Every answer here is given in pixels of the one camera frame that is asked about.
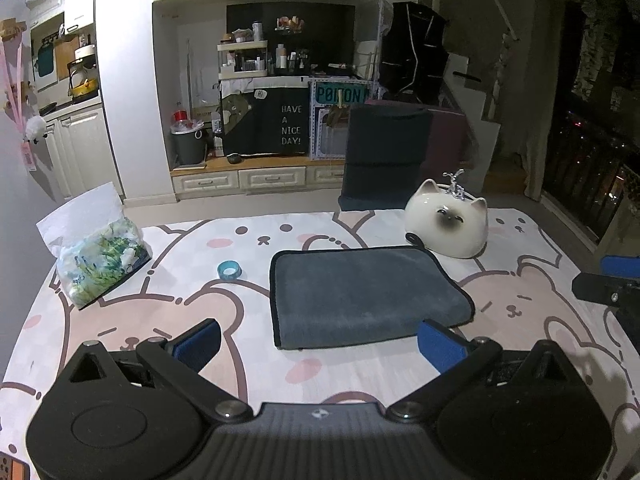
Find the maroon cloth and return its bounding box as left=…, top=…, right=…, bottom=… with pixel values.
left=365, top=100, right=477, bottom=183

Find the bear printed tablecloth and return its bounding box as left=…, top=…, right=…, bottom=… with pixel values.
left=0, top=207, right=640, bottom=480

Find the blue lettered sign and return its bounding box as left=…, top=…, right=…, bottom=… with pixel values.
left=310, top=80, right=372, bottom=109

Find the dark cloth covered chair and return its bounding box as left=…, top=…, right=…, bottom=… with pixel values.
left=338, top=105, right=434, bottom=212

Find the clear plastic bag with packets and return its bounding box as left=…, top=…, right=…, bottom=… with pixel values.
left=36, top=181, right=153, bottom=310

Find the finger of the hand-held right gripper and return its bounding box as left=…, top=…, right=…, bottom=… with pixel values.
left=600, top=255, right=640, bottom=279

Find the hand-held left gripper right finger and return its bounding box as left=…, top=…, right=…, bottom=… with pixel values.
left=385, top=318, right=577, bottom=423

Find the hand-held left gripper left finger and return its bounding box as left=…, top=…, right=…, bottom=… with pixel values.
left=65, top=317, right=254, bottom=423

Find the grey towel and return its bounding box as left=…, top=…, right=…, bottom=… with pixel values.
left=269, top=245, right=475, bottom=351

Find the black lettered curtain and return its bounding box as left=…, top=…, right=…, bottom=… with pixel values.
left=221, top=85, right=311, bottom=157

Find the white drawer cabinet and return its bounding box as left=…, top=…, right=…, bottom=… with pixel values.
left=170, top=156, right=347, bottom=200

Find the yellow pot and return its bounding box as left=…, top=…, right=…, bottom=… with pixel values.
left=69, top=77, right=100, bottom=101

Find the cat-shaped white ceramic basin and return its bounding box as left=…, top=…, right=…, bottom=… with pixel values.
left=404, top=170, right=489, bottom=260

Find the white kitchen cabinet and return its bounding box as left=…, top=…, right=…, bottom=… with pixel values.
left=42, top=97, right=125, bottom=201

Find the grey trash bin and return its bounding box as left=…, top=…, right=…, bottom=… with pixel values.
left=171, top=124, right=209, bottom=166

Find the white tiered shelf rack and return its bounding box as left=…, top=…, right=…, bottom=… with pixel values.
left=217, top=40, right=269, bottom=82

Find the white plush toy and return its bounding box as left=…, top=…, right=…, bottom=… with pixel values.
left=24, top=116, right=49, bottom=145

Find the orange patterned object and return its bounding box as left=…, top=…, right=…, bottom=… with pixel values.
left=0, top=452, right=32, bottom=480

